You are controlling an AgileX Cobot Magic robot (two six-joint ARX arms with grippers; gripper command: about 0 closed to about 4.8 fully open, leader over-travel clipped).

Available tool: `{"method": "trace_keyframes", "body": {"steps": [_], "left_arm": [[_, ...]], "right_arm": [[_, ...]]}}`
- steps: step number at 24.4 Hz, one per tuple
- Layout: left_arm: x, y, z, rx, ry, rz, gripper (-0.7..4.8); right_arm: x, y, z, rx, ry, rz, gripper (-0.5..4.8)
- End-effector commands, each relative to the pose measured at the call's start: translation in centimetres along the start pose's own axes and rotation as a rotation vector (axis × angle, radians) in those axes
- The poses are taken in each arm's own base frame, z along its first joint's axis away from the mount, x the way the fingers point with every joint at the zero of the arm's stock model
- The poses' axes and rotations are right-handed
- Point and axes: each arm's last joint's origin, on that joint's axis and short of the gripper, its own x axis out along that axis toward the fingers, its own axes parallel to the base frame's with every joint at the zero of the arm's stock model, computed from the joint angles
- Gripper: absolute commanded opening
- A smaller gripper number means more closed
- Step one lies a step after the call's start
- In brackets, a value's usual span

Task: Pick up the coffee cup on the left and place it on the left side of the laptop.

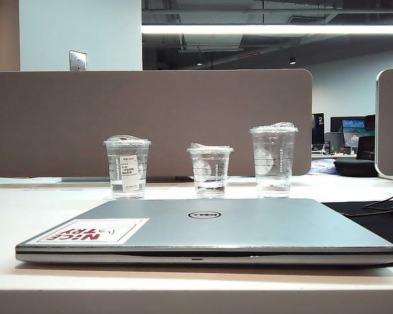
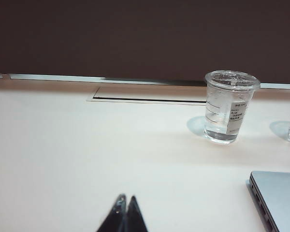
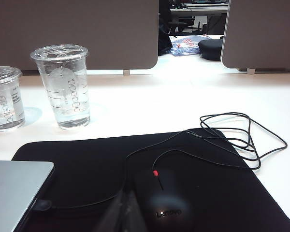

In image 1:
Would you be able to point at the short clear plastic cup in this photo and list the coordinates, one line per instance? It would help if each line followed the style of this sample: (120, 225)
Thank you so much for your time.
(209, 176)

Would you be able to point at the tall clear plastic cup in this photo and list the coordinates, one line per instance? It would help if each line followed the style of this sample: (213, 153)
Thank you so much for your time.
(273, 163)

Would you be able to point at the silver closed Dell laptop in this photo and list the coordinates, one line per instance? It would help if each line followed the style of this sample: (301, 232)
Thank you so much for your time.
(249, 225)

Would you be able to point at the blue patterned cloth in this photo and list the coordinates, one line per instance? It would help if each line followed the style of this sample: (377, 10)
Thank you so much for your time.
(321, 169)

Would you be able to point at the black sign with numeral two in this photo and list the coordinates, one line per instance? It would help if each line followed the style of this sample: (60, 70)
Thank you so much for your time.
(319, 127)

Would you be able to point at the long ceiling light strip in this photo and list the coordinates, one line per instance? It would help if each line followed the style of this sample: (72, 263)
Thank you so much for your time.
(265, 29)

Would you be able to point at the black round cushion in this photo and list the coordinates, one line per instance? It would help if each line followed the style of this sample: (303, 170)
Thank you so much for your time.
(353, 167)

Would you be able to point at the computer monitor with blue picture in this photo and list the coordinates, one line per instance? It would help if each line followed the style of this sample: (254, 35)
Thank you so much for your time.
(353, 131)

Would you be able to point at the black desk mat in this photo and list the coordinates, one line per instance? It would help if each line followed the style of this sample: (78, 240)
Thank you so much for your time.
(363, 229)

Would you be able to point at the metal wall switch plate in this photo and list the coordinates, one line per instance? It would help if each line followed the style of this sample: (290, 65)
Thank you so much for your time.
(78, 60)

